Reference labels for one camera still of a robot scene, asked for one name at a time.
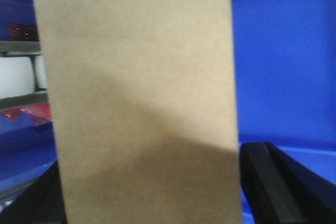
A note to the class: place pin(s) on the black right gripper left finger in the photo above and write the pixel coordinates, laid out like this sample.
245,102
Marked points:
41,202

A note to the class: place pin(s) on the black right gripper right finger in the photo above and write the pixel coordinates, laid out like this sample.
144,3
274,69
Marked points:
281,190

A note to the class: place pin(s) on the brown cardboard box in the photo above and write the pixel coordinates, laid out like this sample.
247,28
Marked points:
142,94

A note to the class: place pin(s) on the blue plastic shelf bin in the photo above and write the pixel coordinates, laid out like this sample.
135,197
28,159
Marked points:
284,72

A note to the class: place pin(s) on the red packaged item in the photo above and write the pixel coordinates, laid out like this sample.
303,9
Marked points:
19,32

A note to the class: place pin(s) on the grey metal shelf rail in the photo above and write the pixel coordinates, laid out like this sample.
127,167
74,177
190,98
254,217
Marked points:
16,48

